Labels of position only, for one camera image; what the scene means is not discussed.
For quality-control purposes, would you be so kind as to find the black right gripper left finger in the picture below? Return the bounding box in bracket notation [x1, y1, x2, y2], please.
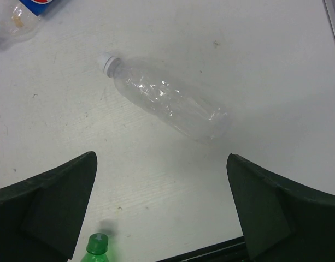
[0, 151, 97, 261]

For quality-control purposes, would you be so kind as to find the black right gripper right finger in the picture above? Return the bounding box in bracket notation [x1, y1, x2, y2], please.
[226, 154, 335, 261]

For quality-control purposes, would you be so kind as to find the green plastic bottle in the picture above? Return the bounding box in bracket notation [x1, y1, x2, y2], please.
[80, 233, 115, 262]

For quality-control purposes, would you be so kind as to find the clear bottle white cap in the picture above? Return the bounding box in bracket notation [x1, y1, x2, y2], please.
[98, 52, 229, 142]

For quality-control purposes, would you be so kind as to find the clear bottle blue Pepsi label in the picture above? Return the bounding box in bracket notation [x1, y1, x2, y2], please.
[0, 0, 69, 46]

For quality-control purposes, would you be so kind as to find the black table front rail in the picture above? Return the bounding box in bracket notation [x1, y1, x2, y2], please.
[161, 236, 251, 262]

